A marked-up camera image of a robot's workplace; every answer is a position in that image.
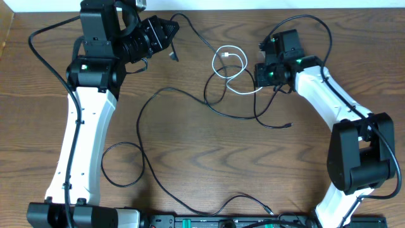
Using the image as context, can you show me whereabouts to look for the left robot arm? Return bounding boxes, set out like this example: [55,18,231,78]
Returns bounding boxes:
[27,1,179,227]

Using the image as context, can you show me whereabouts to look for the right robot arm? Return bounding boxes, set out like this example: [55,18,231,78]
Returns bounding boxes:
[254,30,399,227]

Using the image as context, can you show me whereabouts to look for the white usb cable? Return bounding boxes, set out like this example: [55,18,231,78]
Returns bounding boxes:
[211,44,264,96]

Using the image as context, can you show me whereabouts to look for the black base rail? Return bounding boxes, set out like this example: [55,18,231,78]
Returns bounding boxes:
[139,212,389,228]

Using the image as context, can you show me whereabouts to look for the long black cable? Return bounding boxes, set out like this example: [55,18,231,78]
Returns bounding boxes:
[100,12,275,217]

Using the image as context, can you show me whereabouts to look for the short black cable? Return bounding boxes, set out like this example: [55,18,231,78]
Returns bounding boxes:
[202,65,294,130]

